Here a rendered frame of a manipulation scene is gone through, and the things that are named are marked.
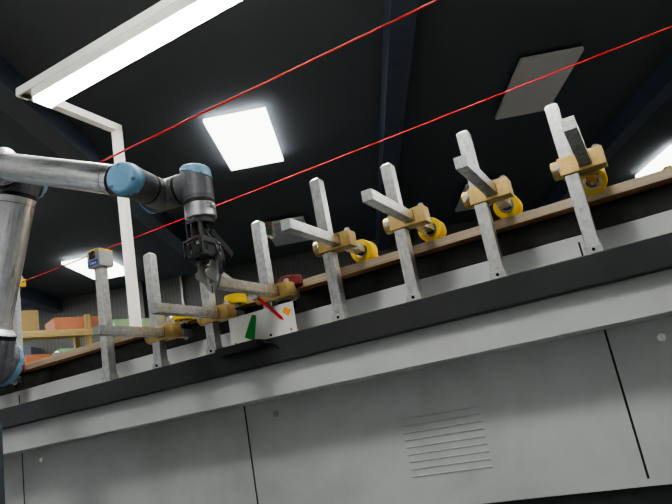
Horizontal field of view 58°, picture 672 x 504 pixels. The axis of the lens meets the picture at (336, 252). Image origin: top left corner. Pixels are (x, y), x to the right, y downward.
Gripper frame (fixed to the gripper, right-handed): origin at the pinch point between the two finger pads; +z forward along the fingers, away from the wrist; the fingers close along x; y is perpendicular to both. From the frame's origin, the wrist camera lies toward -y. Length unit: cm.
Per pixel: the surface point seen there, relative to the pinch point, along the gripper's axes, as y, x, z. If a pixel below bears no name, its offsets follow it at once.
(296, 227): -5.0, 26.4, -11.2
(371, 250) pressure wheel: -49, 29, -11
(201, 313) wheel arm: -21.6, -23.6, 0.0
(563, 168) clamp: -31, 94, -12
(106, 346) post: -31, -79, -1
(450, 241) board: -48, 56, -6
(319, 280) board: -47.3, 7.9, -6.0
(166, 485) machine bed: -54, -77, 54
